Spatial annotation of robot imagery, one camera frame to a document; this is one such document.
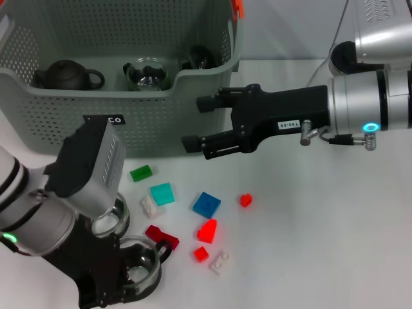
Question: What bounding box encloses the left arm cable with plug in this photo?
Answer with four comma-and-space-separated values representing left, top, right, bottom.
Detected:
6, 239, 33, 258

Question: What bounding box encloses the glass teacup with black holder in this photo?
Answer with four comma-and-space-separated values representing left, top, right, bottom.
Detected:
178, 44, 217, 71
122, 57, 172, 93
91, 191, 131, 238
118, 234, 173, 295

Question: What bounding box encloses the white studded toy brick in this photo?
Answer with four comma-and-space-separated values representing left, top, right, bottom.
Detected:
138, 196, 164, 220

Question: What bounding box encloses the green toy brick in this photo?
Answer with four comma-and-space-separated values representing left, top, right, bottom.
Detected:
129, 164, 154, 183

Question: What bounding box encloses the arm cable with plug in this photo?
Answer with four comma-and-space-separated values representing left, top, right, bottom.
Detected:
6, 239, 33, 258
299, 119, 377, 151

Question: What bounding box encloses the cyan sloped toy brick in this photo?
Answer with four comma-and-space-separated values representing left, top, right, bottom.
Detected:
149, 182, 176, 207

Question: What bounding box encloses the dark red long brick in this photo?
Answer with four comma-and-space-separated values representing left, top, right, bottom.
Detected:
144, 224, 180, 251

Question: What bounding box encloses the grey perforated plastic storage bin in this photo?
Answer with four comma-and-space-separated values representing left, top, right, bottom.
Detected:
0, 0, 245, 158

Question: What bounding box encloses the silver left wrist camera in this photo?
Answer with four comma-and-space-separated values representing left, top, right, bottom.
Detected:
44, 122, 127, 220

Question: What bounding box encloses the blue square toy brick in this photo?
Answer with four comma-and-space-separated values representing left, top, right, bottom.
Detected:
192, 191, 222, 218

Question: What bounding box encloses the glass teapot with black handle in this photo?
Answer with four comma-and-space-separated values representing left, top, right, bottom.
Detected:
305, 41, 389, 88

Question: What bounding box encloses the dark clay teapot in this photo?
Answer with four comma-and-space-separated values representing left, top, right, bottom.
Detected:
32, 59, 106, 91

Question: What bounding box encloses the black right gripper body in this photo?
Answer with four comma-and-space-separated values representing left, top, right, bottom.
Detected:
230, 82, 333, 155

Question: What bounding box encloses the small notched red brick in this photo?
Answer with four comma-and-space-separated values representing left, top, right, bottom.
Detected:
239, 192, 254, 209

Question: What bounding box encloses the right arm cable with plug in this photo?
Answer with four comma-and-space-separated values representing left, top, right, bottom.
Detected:
299, 119, 377, 151

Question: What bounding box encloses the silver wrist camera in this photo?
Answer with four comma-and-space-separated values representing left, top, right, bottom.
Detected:
44, 122, 127, 220
353, 0, 412, 70

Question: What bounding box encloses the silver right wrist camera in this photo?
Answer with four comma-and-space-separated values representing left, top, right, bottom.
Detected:
353, 0, 412, 70

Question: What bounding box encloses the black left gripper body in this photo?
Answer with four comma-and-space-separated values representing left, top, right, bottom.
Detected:
41, 213, 122, 286

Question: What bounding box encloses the white flat toy plate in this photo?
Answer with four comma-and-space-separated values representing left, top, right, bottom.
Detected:
208, 250, 232, 276

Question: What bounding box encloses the small red cube brick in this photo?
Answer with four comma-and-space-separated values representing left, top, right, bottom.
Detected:
193, 246, 209, 263

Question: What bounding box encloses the red sloped toy brick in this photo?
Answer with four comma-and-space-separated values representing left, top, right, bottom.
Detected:
196, 218, 218, 243

